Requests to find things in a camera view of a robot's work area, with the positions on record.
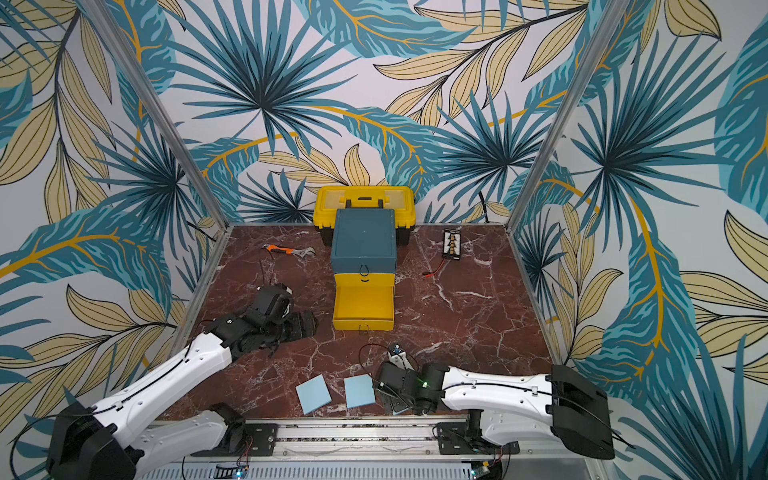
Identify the black battery holder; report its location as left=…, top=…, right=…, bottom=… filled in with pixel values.
left=442, top=229, right=461, bottom=261

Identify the yellow black toolbox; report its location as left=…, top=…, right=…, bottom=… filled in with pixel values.
left=313, top=186, right=416, bottom=247

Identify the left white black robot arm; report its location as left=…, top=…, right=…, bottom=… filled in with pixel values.
left=45, top=284, right=317, bottom=479

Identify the orange adjustable wrench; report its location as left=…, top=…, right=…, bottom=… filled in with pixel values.
left=264, top=244, right=316, bottom=258

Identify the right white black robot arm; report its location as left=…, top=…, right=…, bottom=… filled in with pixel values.
left=373, top=362, right=615, bottom=460

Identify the teal yellow drawer cabinet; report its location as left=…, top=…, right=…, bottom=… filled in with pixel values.
left=331, top=208, right=397, bottom=331

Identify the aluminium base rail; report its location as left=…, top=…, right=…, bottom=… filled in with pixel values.
left=145, top=416, right=615, bottom=479

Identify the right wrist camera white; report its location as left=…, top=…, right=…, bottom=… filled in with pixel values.
left=388, top=344, right=414, bottom=371

